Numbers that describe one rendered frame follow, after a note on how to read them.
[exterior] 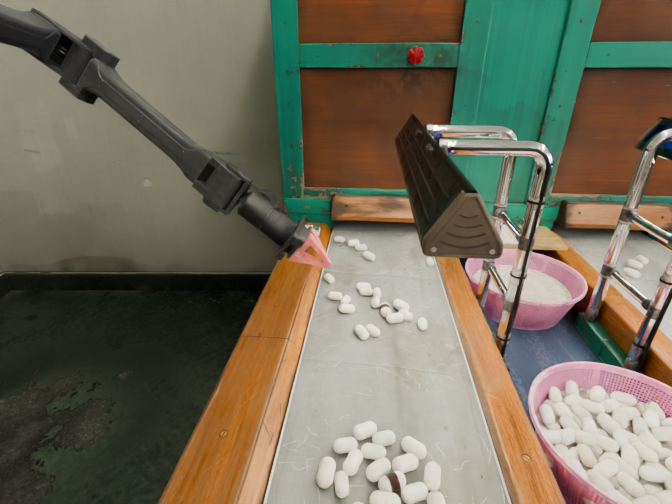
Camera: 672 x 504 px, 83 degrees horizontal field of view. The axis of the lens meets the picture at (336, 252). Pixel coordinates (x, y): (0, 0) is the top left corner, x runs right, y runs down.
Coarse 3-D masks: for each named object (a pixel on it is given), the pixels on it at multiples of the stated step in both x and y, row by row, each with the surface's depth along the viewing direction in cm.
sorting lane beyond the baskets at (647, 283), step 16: (576, 240) 115; (592, 240) 115; (608, 240) 115; (640, 240) 115; (592, 256) 106; (624, 256) 106; (656, 256) 106; (640, 272) 98; (656, 272) 98; (640, 288) 91; (656, 288) 91; (640, 304) 85
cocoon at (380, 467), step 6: (378, 462) 49; (384, 462) 49; (372, 468) 48; (378, 468) 48; (384, 468) 48; (390, 468) 49; (366, 474) 48; (372, 474) 48; (378, 474) 48; (384, 474) 48; (372, 480) 48
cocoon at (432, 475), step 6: (432, 462) 49; (426, 468) 49; (432, 468) 48; (438, 468) 48; (426, 474) 48; (432, 474) 47; (438, 474) 48; (426, 480) 47; (432, 480) 47; (438, 480) 47; (426, 486) 47; (432, 486) 47; (438, 486) 47
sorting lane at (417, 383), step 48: (384, 240) 115; (336, 288) 91; (384, 288) 91; (432, 288) 91; (336, 336) 75; (384, 336) 75; (432, 336) 75; (336, 384) 64; (384, 384) 64; (432, 384) 64; (288, 432) 55; (336, 432) 55; (432, 432) 55; (480, 432) 55; (288, 480) 49; (480, 480) 49
